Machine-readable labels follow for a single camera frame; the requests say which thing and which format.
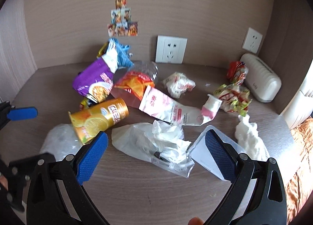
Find clear plastic bag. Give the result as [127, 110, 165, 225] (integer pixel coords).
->
[39, 124, 82, 161]

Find blue snack bag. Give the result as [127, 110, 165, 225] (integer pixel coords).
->
[109, 38, 133, 68]

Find white plastic bag with tissue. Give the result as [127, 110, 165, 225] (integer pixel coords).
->
[112, 120, 195, 178]

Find white red wrapper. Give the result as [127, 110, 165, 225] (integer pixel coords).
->
[162, 72, 196, 99]

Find person's right hand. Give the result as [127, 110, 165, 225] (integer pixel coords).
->
[188, 217, 204, 225]

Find orange bed cover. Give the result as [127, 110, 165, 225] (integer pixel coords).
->
[285, 117, 312, 223]

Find crumpled white tissue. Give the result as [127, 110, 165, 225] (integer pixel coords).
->
[235, 114, 270, 161]

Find black yellow snack wrapper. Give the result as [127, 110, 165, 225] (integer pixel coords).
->
[79, 94, 98, 110]

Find orange chip canister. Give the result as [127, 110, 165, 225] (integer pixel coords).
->
[68, 98, 129, 144]

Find clear plastic container lid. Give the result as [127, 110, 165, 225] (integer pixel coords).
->
[189, 125, 245, 181]

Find purple snack bag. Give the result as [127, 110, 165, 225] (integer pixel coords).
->
[72, 50, 118, 103]

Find beige padded headboard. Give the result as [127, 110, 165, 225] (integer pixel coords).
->
[282, 63, 313, 129]

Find pink white yogurt cup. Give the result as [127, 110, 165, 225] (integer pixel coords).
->
[201, 94, 222, 119]

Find green red crumpled wrapper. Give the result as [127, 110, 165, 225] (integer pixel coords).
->
[213, 84, 252, 117]

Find white tissue box appliance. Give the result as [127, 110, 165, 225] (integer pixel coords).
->
[240, 53, 282, 103]

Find red snack wrapper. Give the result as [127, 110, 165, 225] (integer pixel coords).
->
[227, 61, 249, 86]

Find pink white pouch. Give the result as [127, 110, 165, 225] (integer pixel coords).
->
[139, 86, 212, 126]

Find colourful wall stickers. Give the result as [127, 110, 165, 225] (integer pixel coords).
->
[108, 0, 139, 37]

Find white wall socket side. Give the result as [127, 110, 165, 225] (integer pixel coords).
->
[242, 27, 263, 54]

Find white wall socket centre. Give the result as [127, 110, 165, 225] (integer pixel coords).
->
[156, 36, 187, 64]

